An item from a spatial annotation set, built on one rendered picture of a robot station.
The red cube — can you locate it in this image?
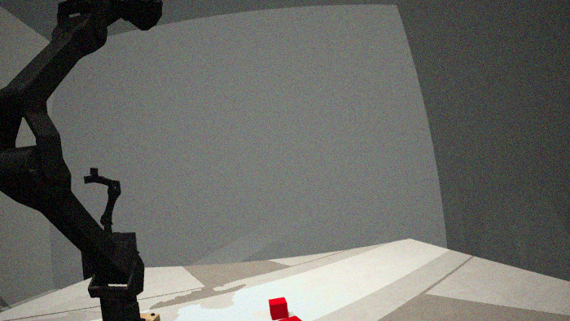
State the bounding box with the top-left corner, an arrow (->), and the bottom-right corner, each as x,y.
279,316 -> 302,321
269,297 -> 289,320

